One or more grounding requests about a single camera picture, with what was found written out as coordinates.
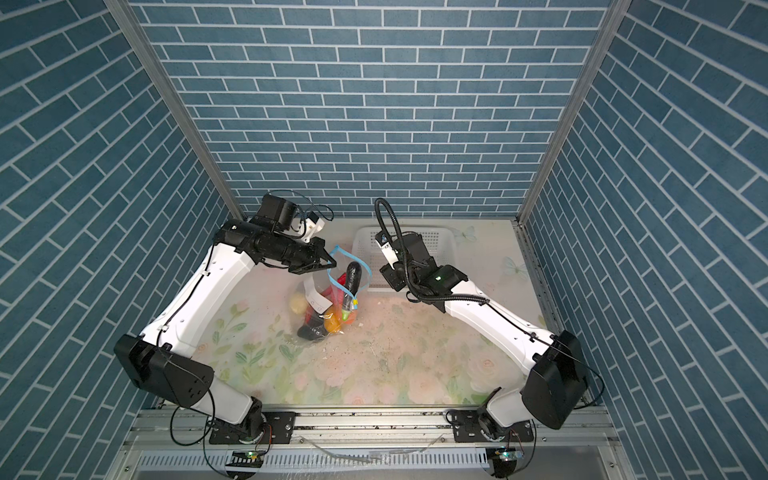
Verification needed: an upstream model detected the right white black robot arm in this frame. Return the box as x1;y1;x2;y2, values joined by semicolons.
380;245;588;441

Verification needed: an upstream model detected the orange crinkled food toy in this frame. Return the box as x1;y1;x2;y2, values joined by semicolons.
340;304;357;324

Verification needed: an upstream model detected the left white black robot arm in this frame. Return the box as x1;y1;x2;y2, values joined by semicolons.
114;214;336;443

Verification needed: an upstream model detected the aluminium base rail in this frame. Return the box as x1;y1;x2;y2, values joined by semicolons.
108;406;633;479

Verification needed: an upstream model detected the cream white bun toy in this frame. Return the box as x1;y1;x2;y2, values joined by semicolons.
288;292;308;315

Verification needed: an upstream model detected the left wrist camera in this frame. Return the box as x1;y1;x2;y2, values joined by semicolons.
249;192;334;244

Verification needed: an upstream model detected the white plastic mesh basket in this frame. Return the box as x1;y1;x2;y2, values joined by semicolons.
350;225;460;294

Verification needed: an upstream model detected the yellow potato toy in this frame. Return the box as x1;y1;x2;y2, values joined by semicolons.
323;309;343;334

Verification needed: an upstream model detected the clear zip top bag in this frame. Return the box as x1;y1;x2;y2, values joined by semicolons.
288;246;372;342

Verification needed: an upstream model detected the black avocado toy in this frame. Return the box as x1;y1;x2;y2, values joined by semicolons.
297;322;329;341

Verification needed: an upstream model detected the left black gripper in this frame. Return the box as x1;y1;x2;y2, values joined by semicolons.
271;235;339;273

